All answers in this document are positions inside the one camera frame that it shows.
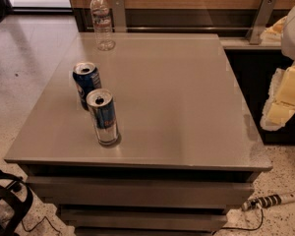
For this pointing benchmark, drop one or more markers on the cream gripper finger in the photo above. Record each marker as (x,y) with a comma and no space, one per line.
(280,106)
(273,33)

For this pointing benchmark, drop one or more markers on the redbull can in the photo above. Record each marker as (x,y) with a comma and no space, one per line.
(101,108)

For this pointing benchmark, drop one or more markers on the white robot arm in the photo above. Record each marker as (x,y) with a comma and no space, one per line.
(288,37)

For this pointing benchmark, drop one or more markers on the clear plastic water bottle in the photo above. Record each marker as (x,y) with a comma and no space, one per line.
(102,24)

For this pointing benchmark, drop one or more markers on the blue pepsi can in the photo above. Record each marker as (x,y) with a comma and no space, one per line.
(86,77)

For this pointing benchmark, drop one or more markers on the white power strip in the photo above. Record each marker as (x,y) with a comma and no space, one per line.
(268,201)

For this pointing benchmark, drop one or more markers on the grey drawer cabinet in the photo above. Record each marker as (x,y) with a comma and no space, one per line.
(188,151)

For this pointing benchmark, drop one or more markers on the black chair base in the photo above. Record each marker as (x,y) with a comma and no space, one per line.
(20,208)

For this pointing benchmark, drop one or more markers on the right metal bracket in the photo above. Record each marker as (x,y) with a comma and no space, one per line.
(259,23)

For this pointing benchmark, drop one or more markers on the metal bracket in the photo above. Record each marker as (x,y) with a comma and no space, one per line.
(119,15)
(259,23)

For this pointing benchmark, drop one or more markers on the left metal bracket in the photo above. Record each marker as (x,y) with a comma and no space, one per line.
(119,15)

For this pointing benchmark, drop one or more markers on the horizontal metal rail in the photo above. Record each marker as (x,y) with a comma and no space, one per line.
(190,29)

